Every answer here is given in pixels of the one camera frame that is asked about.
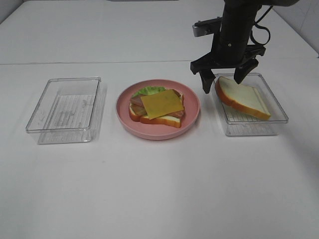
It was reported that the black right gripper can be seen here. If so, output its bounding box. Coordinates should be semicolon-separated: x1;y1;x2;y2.
190;33;266;94

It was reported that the bread slice tray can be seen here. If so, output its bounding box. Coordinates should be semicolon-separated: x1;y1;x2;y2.
129;107;185;128
215;76;271;120

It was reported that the yellow cheese slice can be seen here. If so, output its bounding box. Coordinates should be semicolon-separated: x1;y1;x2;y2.
141;89;184;120

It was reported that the green lettuce leaf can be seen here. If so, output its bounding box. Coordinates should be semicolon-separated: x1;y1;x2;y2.
131;86;166;98

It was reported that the bacon strip tray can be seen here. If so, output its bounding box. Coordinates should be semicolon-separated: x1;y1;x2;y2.
129;95;185;119
130;87;185;119

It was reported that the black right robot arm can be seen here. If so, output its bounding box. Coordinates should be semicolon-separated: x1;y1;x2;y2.
190;0;296;94

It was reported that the clear plastic right tray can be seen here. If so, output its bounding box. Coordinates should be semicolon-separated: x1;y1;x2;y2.
211;73;289;136

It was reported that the clear plastic tray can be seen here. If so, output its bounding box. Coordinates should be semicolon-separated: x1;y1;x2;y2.
211;73;289;136
25;77;106;144

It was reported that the pink round plate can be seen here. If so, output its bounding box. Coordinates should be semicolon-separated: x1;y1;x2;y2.
116;79;200;140

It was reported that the clear plastic left tray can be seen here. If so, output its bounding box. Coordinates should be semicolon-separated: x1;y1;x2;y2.
25;77;106;144

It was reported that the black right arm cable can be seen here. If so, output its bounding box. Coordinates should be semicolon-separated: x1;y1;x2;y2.
250;4;275;47

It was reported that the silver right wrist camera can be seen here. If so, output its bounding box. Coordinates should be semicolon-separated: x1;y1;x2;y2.
192;17;222;37

